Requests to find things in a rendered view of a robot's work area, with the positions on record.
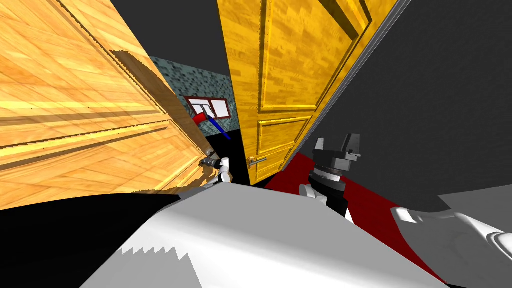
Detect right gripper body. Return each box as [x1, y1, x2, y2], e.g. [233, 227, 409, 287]
[312, 148, 363, 173]

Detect red and blue object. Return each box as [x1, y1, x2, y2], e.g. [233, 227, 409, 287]
[192, 112, 232, 141]

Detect red framed window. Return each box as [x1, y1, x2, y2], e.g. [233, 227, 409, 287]
[183, 95, 233, 121]

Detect yellow wooden door leaf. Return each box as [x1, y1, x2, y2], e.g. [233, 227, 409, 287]
[216, 0, 400, 187]

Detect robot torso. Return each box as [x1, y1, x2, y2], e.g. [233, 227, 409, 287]
[79, 181, 450, 288]

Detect pale wooden door leaf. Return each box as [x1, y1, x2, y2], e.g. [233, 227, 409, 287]
[0, 0, 217, 211]

